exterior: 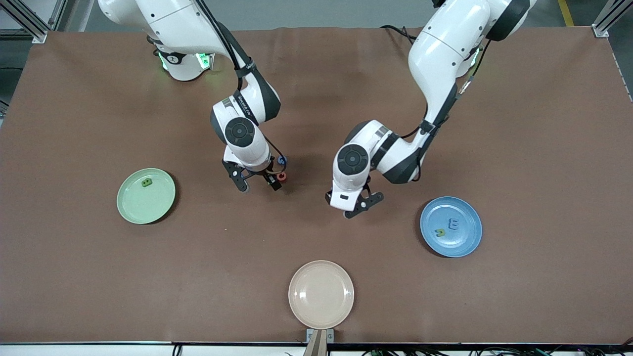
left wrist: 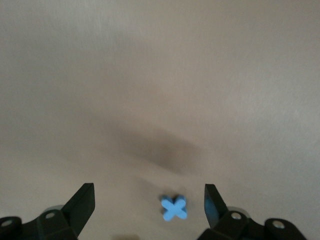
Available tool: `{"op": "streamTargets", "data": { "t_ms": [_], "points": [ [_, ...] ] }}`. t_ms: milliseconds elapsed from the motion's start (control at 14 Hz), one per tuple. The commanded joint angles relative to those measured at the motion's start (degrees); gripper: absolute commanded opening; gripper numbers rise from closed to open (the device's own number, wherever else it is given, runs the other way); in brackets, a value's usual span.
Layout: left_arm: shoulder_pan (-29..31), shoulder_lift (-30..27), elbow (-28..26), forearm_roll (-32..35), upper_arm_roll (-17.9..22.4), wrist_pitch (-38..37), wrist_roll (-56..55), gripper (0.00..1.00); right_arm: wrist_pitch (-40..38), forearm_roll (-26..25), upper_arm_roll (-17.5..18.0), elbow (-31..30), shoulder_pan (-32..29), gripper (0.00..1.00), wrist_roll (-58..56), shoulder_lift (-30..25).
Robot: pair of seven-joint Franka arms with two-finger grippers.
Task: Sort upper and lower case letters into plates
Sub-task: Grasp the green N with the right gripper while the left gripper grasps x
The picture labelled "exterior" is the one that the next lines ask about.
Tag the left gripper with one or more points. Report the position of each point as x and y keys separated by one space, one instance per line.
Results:
x=327 y=197

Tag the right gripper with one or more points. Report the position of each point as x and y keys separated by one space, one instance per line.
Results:
x=267 y=175

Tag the red foam letter Q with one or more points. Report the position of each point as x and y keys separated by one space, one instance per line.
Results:
x=283 y=175

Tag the blue foam letter G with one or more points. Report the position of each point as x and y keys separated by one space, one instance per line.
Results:
x=283 y=160

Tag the green foam letter n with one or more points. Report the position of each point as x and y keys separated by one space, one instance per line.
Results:
x=439 y=232

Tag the blue foam letter m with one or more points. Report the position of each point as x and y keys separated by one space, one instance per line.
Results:
x=453 y=225

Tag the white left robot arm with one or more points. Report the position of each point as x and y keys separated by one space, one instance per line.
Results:
x=440 y=54

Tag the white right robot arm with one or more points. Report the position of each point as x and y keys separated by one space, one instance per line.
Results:
x=168 y=24

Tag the beige plate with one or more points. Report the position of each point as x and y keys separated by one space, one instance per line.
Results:
x=321 y=294

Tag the green plate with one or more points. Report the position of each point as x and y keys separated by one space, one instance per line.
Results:
x=158 y=207

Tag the blue plate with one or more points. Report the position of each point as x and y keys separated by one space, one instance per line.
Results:
x=460 y=244

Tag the table cover mat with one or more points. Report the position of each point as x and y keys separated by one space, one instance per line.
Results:
x=99 y=99

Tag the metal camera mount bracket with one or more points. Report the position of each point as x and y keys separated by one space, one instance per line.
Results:
x=316 y=343

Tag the aluminium frame post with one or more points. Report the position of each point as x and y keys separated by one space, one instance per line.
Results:
x=601 y=29
x=29 y=27

